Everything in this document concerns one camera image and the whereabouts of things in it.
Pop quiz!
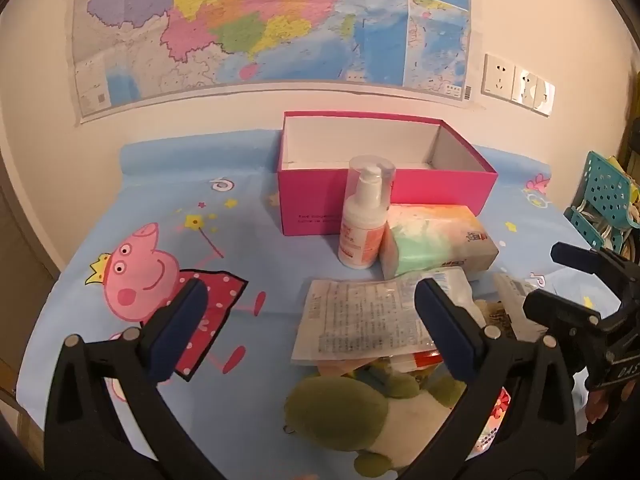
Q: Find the green white plush toy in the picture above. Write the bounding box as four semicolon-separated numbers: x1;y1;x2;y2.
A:
284;355;471;480

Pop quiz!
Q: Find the pink cardboard box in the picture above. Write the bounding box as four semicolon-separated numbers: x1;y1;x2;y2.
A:
276;111;499;237

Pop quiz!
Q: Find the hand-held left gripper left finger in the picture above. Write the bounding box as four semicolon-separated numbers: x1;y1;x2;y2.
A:
44;279;221;480

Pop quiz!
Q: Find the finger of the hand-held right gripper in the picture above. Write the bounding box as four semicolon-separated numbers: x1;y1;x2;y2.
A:
522;289;610;377
550;241;640;318

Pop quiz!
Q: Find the red white packet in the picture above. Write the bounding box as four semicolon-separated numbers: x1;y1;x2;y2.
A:
389;350;445;374

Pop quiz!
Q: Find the teal plastic basket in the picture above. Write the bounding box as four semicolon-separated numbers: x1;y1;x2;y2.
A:
565;150;640;266

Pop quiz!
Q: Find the white wall socket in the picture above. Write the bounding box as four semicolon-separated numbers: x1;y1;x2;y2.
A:
481;52;517;99
532;76;557;115
511;66;536;106

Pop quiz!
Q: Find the pastel tissue pack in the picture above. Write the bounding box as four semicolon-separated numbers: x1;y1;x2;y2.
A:
380;203;501;281

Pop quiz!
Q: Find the red white tissue pack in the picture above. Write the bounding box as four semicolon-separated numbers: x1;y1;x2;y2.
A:
337;155;397;271

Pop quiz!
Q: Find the pink floral tissue pack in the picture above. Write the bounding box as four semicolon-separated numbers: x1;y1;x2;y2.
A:
474;385;515;457

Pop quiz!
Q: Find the clear printed packet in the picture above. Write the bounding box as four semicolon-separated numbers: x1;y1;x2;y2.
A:
291;266;488;367

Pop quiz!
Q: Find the person's right hand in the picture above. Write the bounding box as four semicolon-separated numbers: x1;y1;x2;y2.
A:
587;387;613;430

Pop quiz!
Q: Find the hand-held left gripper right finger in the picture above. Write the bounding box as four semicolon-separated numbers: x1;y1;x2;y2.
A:
400;277;596;480

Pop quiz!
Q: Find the grey brown door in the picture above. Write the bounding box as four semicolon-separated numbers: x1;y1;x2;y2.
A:
0;157;66;391

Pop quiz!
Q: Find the colourful wall map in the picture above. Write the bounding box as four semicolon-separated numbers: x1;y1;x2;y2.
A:
70;0;473;128

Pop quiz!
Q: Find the blue cartoon printed bedsheet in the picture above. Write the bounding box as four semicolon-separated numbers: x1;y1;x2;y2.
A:
15;130;626;480

